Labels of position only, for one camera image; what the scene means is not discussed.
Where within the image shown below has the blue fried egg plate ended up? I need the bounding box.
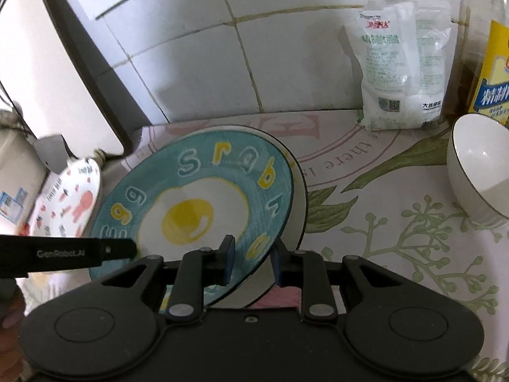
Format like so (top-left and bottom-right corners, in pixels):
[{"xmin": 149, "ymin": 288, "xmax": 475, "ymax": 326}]
[{"xmin": 88, "ymin": 126, "xmax": 296, "ymax": 305}]

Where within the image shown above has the person's left hand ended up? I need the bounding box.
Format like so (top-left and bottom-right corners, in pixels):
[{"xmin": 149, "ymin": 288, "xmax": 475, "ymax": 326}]
[{"xmin": 0, "ymin": 278, "xmax": 25, "ymax": 329}]

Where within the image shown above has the white rice cooker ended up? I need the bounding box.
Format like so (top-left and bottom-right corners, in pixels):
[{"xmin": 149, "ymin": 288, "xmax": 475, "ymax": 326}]
[{"xmin": 0, "ymin": 107, "xmax": 50, "ymax": 227}]

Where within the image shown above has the yellow label cooking wine bottle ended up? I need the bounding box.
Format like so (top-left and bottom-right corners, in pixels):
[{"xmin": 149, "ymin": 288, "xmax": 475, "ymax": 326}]
[{"xmin": 457, "ymin": 0, "xmax": 509, "ymax": 128}]

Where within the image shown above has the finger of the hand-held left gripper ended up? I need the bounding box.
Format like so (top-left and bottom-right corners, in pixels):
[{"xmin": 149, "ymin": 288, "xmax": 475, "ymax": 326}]
[{"xmin": 0, "ymin": 236, "xmax": 138, "ymax": 278}]

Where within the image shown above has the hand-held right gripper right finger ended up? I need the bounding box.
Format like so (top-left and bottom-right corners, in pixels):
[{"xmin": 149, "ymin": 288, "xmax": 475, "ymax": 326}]
[{"xmin": 270, "ymin": 239, "xmax": 403, "ymax": 324}]

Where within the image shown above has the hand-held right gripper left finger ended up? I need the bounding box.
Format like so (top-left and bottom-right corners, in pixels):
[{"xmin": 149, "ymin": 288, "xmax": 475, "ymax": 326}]
[{"xmin": 99, "ymin": 234, "xmax": 236, "ymax": 324}]

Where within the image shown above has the white cutting board black edge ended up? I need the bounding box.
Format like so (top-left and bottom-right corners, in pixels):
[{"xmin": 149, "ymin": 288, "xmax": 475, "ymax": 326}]
[{"xmin": 0, "ymin": 0, "xmax": 173, "ymax": 158}]

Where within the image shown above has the floral tablecloth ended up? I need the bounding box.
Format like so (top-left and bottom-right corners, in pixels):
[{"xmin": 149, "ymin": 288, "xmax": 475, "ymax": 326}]
[{"xmin": 16, "ymin": 107, "xmax": 509, "ymax": 382}]

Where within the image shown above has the black power cable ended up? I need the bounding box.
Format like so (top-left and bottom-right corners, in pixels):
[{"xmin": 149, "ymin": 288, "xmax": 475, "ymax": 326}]
[{"xmin": 0, "ymin": 81, "xmax": 32, "ymax": 142}]

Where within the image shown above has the white rabbit print plate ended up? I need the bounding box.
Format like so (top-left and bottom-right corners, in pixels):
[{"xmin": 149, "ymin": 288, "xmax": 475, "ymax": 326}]
[{"xmin": 24, "ymin": 157, "xmax": 101, "ymax": 243}]

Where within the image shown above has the white salt bag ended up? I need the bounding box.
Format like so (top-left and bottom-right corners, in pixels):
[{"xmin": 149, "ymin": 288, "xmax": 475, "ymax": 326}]
[{"xmin": 343, "ymin": 0, "xmax": 452, "ymax": 131}]

